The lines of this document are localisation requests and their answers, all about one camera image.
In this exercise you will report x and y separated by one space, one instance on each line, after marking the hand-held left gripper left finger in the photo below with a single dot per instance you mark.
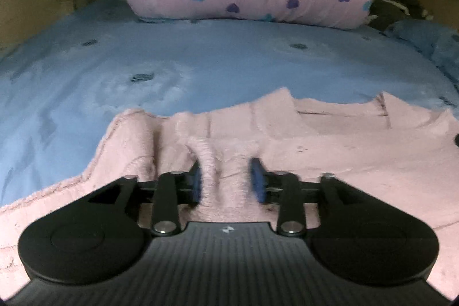
196 186

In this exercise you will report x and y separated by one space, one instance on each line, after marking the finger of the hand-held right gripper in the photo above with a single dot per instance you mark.
456 141

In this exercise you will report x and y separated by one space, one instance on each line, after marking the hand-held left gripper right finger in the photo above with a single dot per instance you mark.
256 180

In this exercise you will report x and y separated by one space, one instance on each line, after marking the pink knitted sweater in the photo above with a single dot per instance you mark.
322 148

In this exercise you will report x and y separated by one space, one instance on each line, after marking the blue pillow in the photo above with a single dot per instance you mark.
426 37

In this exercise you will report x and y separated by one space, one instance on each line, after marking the blue floral bedsheet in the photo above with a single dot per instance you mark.
222 65

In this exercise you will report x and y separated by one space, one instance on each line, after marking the dark cloth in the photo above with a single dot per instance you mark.
389 8

